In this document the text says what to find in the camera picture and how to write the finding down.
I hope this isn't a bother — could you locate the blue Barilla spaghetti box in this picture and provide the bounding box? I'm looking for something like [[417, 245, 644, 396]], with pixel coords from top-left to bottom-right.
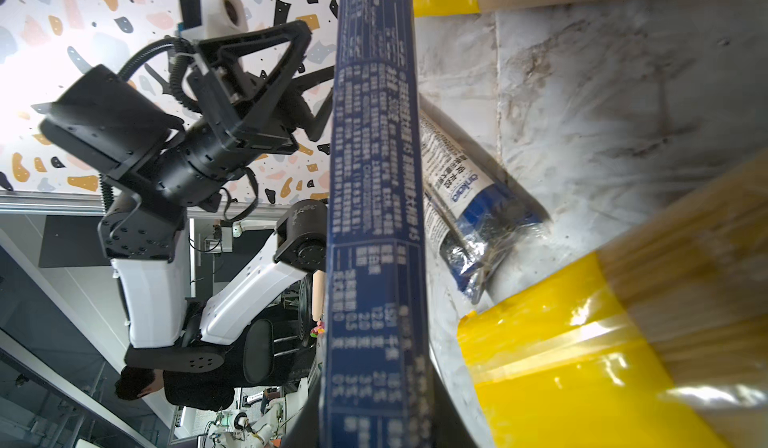
[[320, 0, 435, 447]]

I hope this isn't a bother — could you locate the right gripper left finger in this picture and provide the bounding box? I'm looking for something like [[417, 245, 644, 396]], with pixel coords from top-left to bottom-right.
[[280, 381, 323, 448]]

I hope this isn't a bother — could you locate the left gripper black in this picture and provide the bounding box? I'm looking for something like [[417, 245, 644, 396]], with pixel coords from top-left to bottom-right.
[[190, 20, 335, 154]]

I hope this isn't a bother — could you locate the clear blue-end spaghetti bag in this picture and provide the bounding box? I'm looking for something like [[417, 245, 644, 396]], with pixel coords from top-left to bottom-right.
[[419, 111, 545, 304]]

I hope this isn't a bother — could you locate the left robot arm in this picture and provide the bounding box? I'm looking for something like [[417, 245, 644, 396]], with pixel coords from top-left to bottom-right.
[[40, 20, 334, 373]]

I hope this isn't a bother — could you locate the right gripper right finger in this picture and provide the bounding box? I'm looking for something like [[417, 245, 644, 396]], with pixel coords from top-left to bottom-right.
[[431, 358, 495, 448]]

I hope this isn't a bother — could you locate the black corrugated cable left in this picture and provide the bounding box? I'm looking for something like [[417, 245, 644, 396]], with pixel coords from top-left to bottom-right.
[[116, 35, 205, 116]]

